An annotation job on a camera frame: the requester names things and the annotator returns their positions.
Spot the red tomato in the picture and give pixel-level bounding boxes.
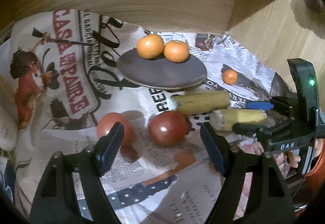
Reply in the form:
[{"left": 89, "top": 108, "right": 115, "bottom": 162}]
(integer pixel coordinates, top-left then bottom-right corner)
[
  {"left": 96, "top": 112, "right": 135, "bottom": 148},
  {"left": 148, "top": 110, "right": 190, "bottom": 147}
]

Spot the pink patterned cloth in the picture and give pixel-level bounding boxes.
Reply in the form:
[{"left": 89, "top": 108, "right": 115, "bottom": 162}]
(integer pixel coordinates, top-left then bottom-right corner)
[{"left": 239, "top": 141, "right": 292, "bottom": 196}]

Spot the small mandarin orange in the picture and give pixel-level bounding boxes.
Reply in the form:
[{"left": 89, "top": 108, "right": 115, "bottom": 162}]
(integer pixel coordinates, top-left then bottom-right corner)
[{"left": 223, "top": 70, "right": 238, "bottom": 85}]

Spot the large orange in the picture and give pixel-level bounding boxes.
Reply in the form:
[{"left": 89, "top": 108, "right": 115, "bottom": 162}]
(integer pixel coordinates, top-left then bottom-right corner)
[
  {"left": 163, "top": 40, "right": 190, "bottom": 63},
  {"left": 136, "top": 34, "right": 165, "bottom": 60}
]

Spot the yellow corn cob piece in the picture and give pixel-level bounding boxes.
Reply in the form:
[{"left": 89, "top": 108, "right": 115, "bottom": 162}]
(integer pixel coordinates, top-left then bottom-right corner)
[
  {"left": 170, "top": 91, "right": 231, "bottom": 116},
  {"left": 209, "top": 108, "right": 268, "bottom": 132}
]

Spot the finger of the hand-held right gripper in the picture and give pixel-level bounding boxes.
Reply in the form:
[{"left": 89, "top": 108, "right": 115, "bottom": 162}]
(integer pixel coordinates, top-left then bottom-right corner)
[
  {"left": 232, "top": 117, "right": 299, "bottom": 137},
  {"left": 246, "top": 96, "right": 301, "bottom": 119}
]

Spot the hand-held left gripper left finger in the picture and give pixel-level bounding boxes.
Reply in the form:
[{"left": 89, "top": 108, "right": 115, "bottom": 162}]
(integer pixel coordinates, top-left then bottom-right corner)
[{"left": 30, "top": 122, "right": 125, "bottom": 224}]

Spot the person's right hand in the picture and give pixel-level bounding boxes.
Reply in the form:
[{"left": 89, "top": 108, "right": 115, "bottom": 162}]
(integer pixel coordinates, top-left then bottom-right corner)
[{"left": 287, "top": 150, "right": 302, "bottom": 170}]

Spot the dark round plate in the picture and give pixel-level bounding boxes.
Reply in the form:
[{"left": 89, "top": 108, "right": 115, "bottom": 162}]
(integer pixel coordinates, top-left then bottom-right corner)
[{"left": 116, "top": 48, "right": 207, "bottom": 91}]

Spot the newspaper print cloth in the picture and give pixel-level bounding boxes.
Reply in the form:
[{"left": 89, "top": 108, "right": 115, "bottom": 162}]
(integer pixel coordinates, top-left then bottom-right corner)
[{"left": 0, "top": 8, "right": 292, "bottom": 224}]

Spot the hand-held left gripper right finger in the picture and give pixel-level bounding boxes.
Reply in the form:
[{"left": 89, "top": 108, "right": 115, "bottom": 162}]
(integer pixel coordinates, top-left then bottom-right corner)
[{"left": 200, "top": 122, "right": 297, "bottom": 224}]

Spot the person's right forearm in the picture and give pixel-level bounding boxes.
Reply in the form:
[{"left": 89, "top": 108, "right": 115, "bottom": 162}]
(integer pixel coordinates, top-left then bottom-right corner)
[{"left": 303, "top": 138, "right": 325, "bottom": 214}]

